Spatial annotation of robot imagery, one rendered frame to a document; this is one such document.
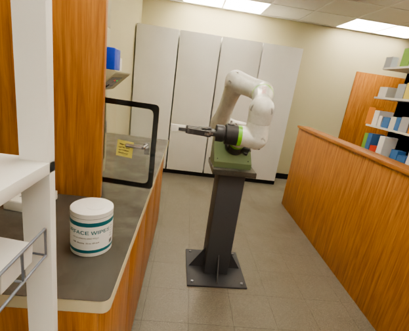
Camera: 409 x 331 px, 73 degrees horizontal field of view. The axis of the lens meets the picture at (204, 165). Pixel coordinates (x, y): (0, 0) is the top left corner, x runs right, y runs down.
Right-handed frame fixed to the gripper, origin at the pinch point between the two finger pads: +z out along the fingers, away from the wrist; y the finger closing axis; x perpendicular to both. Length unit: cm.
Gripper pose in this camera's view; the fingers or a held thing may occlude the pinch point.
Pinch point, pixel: (178, 128)
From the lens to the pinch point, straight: 123.7
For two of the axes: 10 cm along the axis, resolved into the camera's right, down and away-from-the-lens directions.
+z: -9.9, -1.1, -0.8
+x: -1.3, 9.5, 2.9
